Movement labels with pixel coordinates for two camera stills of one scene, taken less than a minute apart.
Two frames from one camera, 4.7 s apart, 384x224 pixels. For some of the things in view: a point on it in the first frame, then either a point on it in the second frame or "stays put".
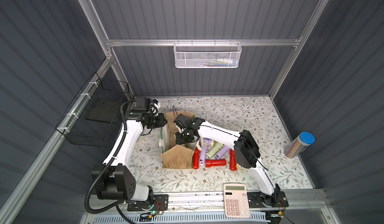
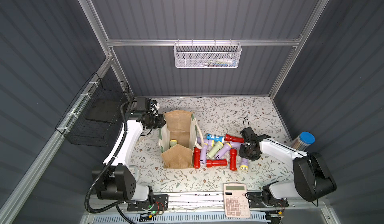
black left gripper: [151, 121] stays put
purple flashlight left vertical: [203, 153] stays put
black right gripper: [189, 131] → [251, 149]
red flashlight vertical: [233, 166] stays put
